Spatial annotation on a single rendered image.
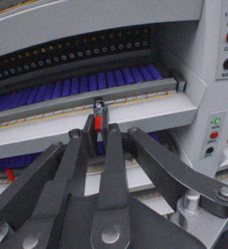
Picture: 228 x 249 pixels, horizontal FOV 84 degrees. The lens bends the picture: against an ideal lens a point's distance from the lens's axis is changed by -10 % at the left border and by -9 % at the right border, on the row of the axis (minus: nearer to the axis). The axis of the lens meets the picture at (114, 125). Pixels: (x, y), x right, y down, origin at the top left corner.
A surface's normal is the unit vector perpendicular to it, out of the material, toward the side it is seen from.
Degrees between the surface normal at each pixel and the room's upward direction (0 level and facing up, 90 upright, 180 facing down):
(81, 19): 109
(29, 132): 19
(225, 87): 90
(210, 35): 90
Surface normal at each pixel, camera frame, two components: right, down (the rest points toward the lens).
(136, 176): -0.11, -0.64
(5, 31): 0.15, 0.75
